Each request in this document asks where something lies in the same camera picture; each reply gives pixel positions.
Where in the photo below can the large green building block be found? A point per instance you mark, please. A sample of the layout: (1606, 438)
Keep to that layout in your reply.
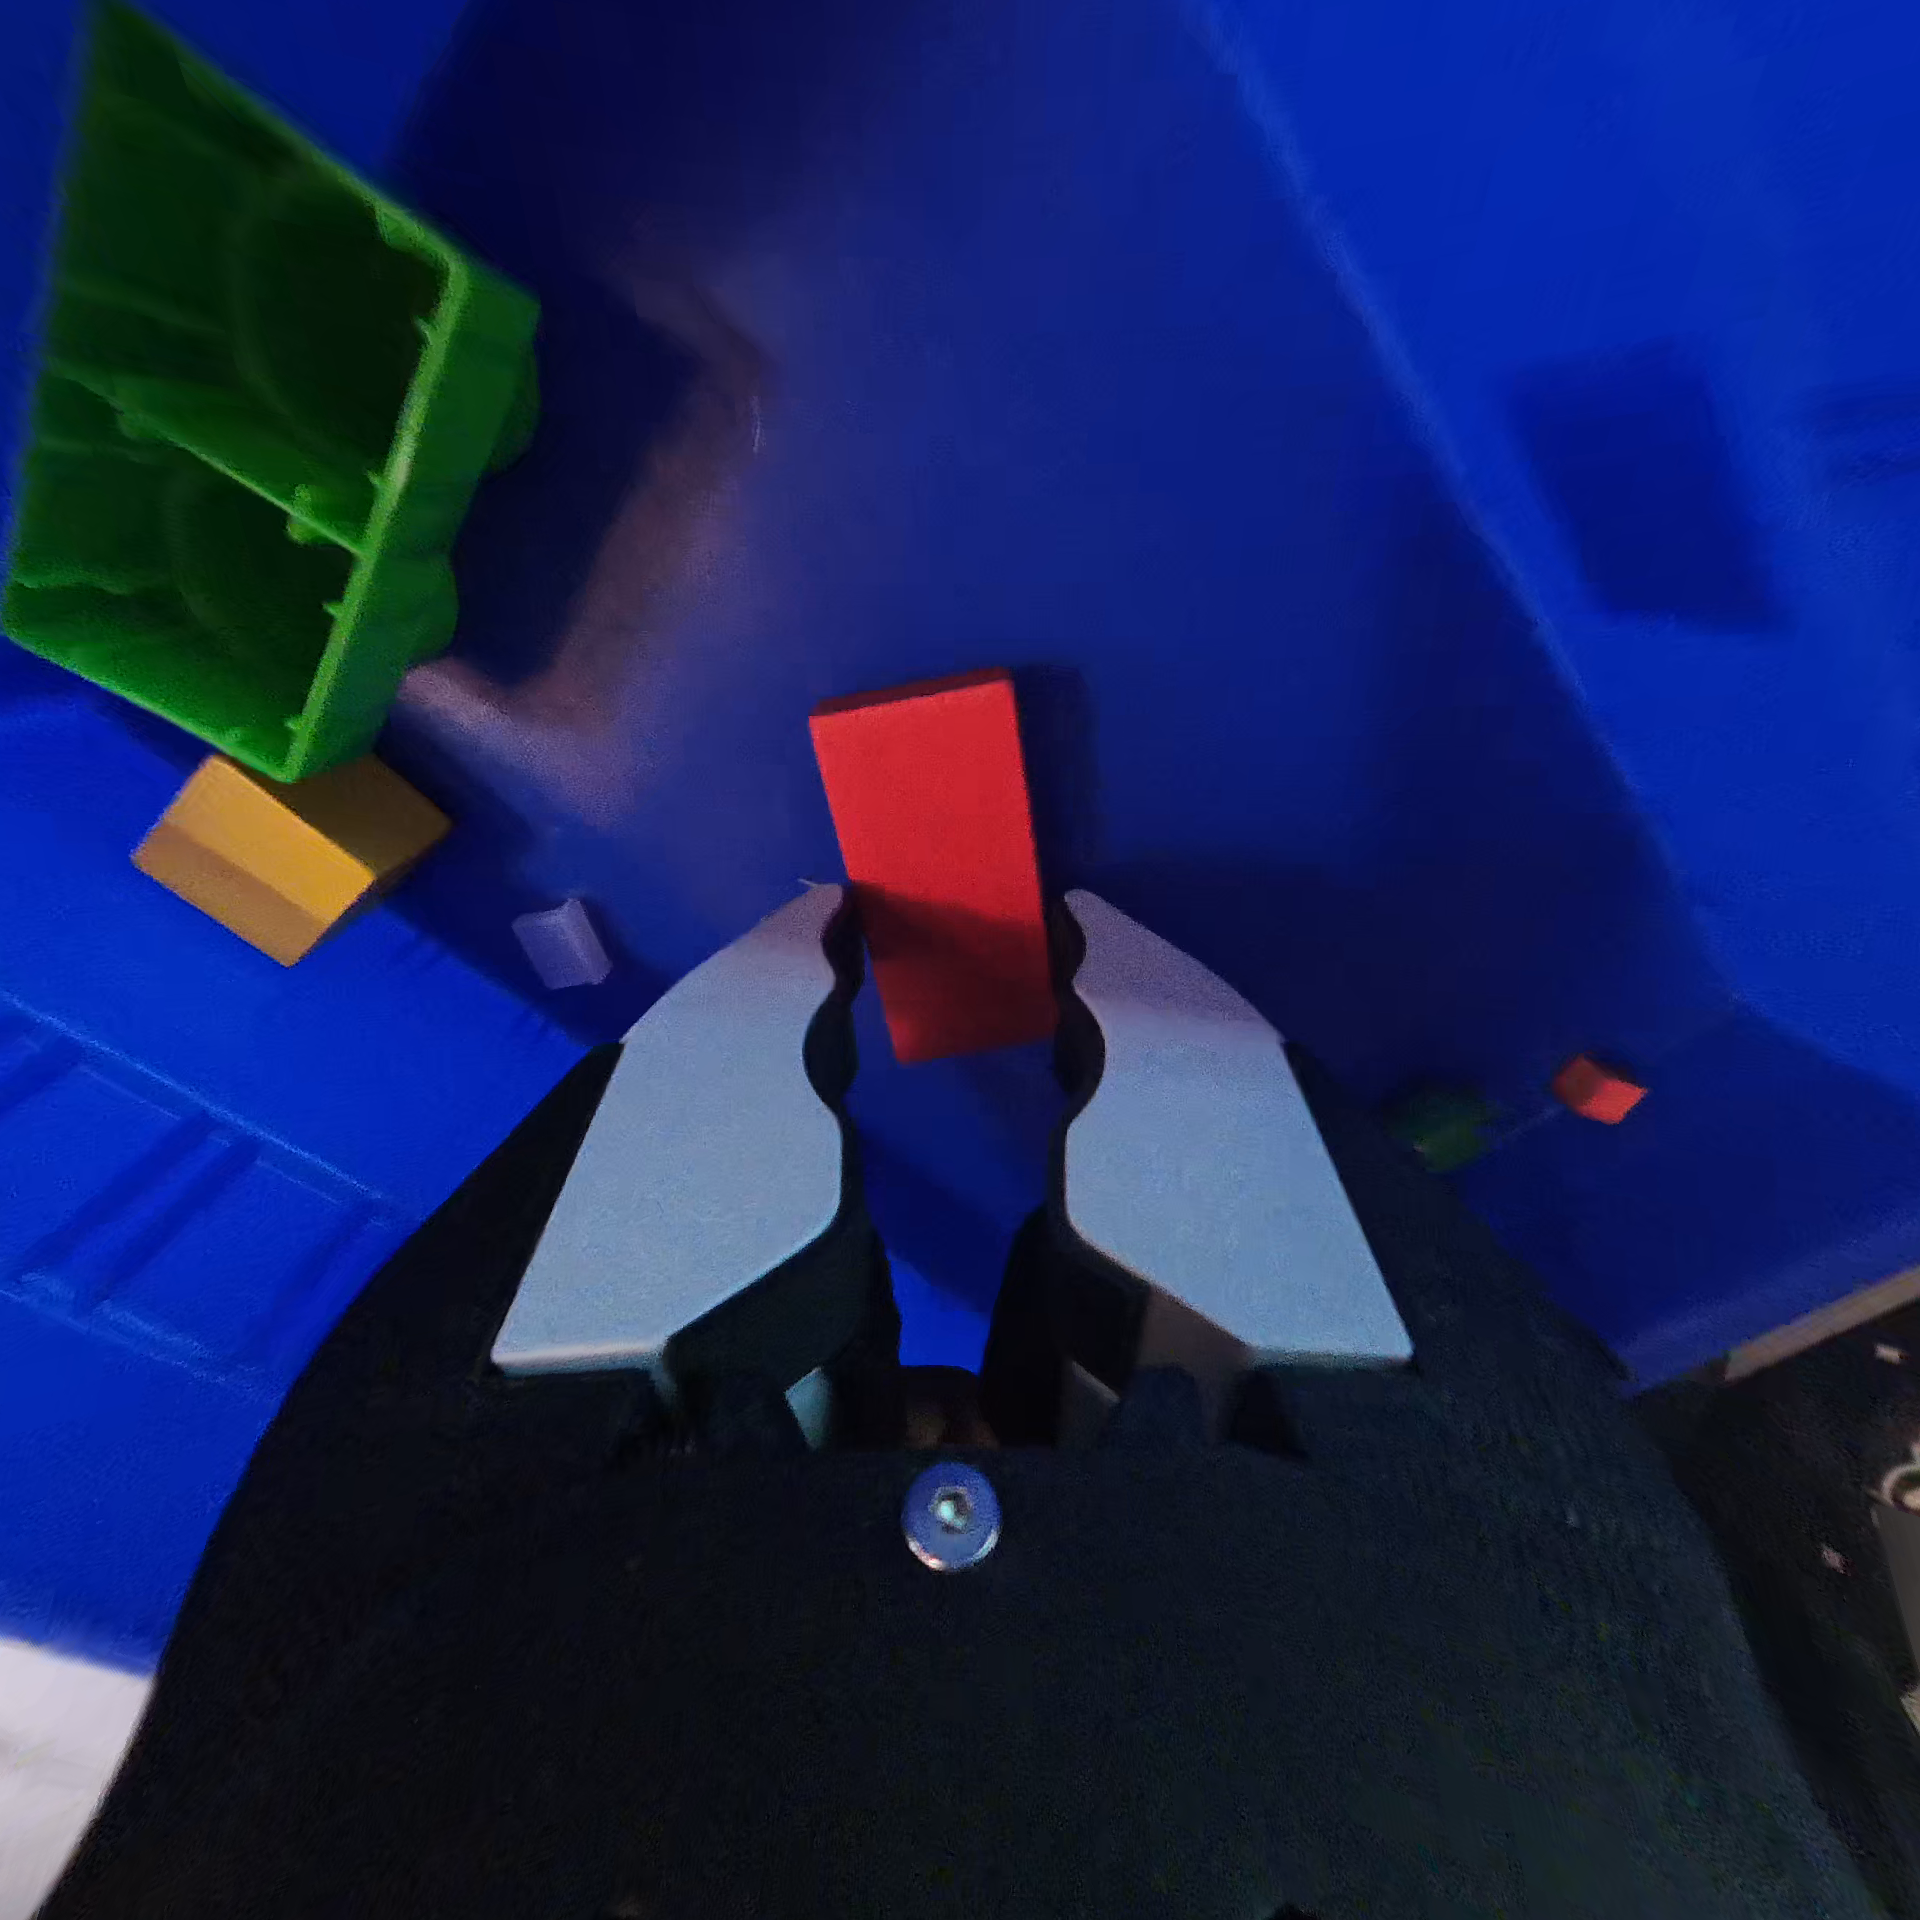
(224, 422)

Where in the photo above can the small pale block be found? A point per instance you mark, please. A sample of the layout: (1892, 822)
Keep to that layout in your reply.
(560, 944)

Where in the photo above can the small green block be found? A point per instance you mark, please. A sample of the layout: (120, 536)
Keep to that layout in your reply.
(1437, 1127)

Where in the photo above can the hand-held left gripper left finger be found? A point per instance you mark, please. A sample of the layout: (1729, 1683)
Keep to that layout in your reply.
(691, 1155)

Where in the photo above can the small red block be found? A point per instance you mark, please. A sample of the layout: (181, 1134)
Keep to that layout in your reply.
(1598, 1091)

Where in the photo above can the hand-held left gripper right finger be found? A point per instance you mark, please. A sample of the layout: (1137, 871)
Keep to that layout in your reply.
(1214, 1171)

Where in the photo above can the red rectangular wooden block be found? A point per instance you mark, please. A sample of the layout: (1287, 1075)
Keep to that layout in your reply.
(937, 840)

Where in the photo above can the blue plastic bin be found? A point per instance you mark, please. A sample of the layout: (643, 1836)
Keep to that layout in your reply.
(1200, 451)

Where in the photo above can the yellow wooden block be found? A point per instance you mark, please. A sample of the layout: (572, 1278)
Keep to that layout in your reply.
(284, 863)

